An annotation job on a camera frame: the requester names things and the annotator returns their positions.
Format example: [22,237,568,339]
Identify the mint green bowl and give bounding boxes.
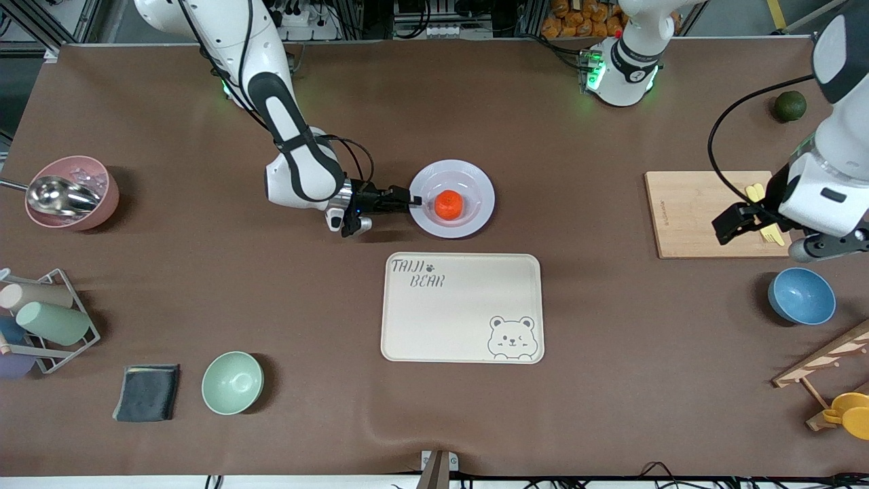
[202,351,264,416]

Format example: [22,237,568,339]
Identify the grey wire cup rack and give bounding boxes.
[0,268,102,375]

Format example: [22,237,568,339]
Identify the dark green round fruit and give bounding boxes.
[775,90,808,124]

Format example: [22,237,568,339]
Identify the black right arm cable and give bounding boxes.
[316,134,375,199]

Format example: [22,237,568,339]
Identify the orange mandarin fruit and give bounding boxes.
[434,190,466,221]

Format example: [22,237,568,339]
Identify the mint green cup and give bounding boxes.
[16,301,92,346]

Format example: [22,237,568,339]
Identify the blue bowl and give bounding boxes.
[768,267,836,326]

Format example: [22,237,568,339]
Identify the bamboo cutting board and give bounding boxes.
[644,171,796,259]

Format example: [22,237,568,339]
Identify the metal table clamp bracket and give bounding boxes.
[419,450,460,489]

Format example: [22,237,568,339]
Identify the dark grey folded cloth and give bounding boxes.
[112,364,181,423]

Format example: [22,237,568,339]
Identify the white power strip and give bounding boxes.
[420,22,494,39]
[272,0,340,41]

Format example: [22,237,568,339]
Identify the yellow mug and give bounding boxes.
[821,392,869,441]

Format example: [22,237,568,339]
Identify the beige cup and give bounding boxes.
[0,282,74,314]

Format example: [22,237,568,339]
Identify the pile of bagged oranges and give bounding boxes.
[541,0,680,39]

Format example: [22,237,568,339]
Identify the metal scoop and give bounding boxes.
[0,175,102,218]

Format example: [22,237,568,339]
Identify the purple cup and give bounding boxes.
[0,352,36,379]

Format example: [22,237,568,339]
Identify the pale blue round plate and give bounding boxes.
[407,160,496,239]

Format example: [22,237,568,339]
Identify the wooden peg drying rack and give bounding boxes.
[772,319,869,433]

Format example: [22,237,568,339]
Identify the pink bowl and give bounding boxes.
[25,156,120,232]

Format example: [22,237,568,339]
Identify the cream tray with bear print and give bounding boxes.
[380,253,545,365]

